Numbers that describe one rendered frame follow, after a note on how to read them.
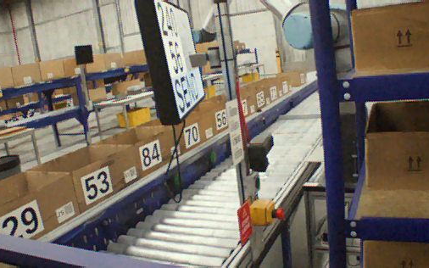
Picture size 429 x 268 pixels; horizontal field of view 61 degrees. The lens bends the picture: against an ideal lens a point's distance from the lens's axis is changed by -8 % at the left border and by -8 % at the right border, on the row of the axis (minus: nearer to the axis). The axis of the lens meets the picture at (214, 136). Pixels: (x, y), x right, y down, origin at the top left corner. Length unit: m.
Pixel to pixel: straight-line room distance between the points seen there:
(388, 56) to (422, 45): 0.05
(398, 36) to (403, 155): 0.19
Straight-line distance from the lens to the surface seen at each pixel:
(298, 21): 1.55
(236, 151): 1.23
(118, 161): 1.67
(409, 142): 0.66
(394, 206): 0.63
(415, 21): 0.65
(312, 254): 1.99
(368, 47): 0.65
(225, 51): 1.26
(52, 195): 1.42
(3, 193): 1.65
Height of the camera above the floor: 1.40
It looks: 12 degrees down
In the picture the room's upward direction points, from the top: 8 degrees counter-clockwise
